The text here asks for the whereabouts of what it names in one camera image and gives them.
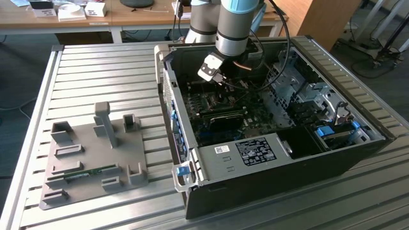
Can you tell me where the wheeled equipment stand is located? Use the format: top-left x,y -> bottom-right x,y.
331,0 -> 409,79

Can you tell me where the pale blue teach pendant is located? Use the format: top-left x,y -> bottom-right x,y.
250,3 -> 267,32

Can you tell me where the white printed box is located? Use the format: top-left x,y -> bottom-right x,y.
83,2 -> 107,18
31,8 -> 57,18

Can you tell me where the green motherboard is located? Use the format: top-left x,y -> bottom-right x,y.
181,80 -> 278,147

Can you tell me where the grey parts rack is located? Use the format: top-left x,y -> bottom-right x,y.
37,102 -> 149,211

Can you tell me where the grey case handle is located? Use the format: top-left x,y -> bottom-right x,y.
171,160 -> 198,193

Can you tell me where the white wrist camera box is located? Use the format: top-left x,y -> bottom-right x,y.
197,54 -> 225,81

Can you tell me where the green RAM stick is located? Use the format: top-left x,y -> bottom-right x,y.
62,167 -> 105,180

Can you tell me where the thick black camera cable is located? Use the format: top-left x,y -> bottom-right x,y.
219,0 -> 291,92

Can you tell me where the blue disk carrier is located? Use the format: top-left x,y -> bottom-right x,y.
314,126 -> 335,139

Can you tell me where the metal drive cage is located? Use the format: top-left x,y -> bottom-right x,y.
259,44 -> 339,127

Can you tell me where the black graphics card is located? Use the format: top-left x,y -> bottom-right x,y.
202,114 -> 243,132

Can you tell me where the open black PC case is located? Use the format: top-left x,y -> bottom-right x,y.
153,35 -> 409,220

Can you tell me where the thin black hanging cable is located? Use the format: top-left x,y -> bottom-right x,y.
171,0 -> 187,44

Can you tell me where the dark round object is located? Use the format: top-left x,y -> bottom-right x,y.
119,0 -> 154,8

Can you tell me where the copper coloured curved tube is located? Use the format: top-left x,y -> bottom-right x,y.
233,60 -> 253,71

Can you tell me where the black RAM slot row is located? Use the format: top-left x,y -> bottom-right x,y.
198,107 -> 246,118

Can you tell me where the wooden cabinet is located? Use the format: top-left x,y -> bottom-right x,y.
295,0 -> 363,52

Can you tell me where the small black device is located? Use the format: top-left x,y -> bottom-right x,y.
30,0 -> 53,10

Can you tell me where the CPU socket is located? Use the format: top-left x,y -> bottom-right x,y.
205,92 -> 235,110

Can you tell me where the black wire bundle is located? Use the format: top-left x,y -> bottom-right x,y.
330,101 -> 354,127

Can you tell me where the grey power supply unit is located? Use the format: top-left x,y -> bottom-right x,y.
187,133 -> 291,188

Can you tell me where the white round dish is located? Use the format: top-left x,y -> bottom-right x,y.
57,4 -> 86,22

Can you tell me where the wooden desk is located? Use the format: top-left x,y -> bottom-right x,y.
0,0 -> 290,45

